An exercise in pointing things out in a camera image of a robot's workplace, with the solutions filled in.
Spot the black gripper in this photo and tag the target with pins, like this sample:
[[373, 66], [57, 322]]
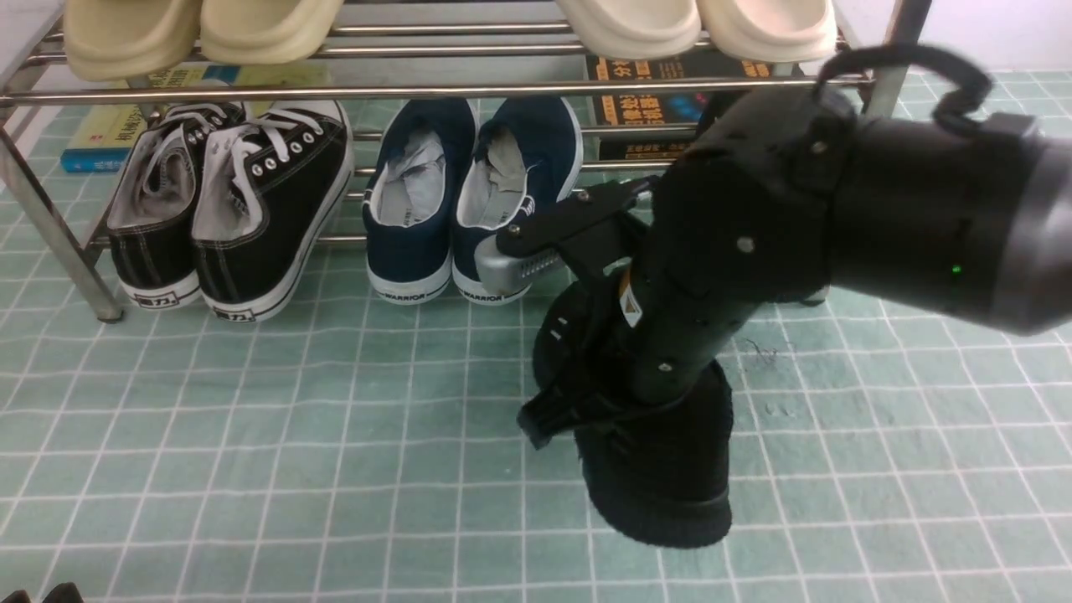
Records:
[[590, 378]]

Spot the black knit sneaker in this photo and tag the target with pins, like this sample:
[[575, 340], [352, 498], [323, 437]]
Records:
[[665, 483]]

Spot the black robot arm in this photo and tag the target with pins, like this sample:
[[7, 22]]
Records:
[[790, 192]]

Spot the metal shoe rack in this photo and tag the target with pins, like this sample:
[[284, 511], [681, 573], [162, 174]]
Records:
[[79, 256]]

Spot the navy slip-on shoe right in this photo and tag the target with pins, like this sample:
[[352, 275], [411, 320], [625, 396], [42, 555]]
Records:
[[527, 158]]

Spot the navy slip-on shoe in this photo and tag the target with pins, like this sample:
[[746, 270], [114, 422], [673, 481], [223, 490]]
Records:
[[527, 158], [425, 151]]

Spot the black orange book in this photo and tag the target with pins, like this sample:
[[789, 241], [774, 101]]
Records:
[[662, 109]]

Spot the navy slip-on shoe left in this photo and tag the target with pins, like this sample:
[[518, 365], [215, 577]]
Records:
[[425, 151]]

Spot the cream slipper left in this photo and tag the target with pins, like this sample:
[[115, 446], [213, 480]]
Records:
[[634, 30]]

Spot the cream slipper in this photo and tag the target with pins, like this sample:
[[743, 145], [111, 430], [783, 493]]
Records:
[[634, 30], [774, 32]]

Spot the cream slipper right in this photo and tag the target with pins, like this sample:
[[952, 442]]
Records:
[[774, 32]]

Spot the black canvas sneaker right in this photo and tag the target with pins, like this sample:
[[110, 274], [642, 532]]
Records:
[[270, 187]]

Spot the black canvas sneaker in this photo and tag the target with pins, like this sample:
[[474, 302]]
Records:
[[153, 204], [270, 187]]

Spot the black canvas sneaker left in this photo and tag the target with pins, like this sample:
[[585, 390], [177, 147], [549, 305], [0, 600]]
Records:
[[153, 204]]

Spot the yellow slipper right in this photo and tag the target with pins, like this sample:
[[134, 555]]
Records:
[[265, 32]]

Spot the yellow slipper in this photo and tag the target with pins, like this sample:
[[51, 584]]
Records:
[[119, 40], [265, 32]]

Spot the yellow blue book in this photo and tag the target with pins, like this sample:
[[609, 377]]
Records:
[[106, 135]]

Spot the yellow slipper left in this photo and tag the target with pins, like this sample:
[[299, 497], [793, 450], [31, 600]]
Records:
[[119, 40]]

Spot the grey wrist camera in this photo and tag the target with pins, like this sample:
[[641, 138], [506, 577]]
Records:
[[506, 264]]

